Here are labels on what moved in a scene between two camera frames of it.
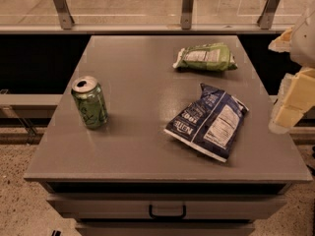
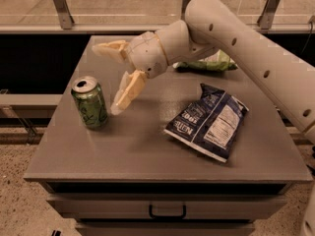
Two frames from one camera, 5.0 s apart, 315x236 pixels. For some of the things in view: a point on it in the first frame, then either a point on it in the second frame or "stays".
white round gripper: [305, 41] to [147, 54]
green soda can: [92, 100] stays
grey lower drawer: [164, 228] stays
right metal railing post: [270, 7] stays
